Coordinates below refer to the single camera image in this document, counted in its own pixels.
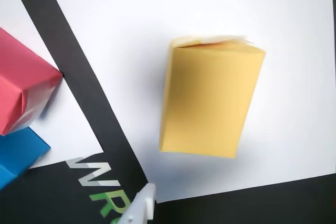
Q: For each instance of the white paper sheet marked home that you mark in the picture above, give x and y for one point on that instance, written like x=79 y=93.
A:
x=131 y=51

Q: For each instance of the yellow paper box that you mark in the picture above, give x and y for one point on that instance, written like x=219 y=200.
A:
x=210 y=98

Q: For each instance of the black mat with lettering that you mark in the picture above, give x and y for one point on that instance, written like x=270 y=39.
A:
x=65 y=195

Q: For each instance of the blue paper box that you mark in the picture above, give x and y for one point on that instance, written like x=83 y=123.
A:
x=18 y=153

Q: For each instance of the white paper sheet marked 1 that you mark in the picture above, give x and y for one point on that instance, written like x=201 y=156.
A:
x=65 y=119

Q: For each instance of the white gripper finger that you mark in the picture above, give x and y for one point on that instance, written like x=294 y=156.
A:
x=141 y=205

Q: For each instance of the pink paper box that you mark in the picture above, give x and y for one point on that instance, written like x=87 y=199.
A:
x=21 y=77

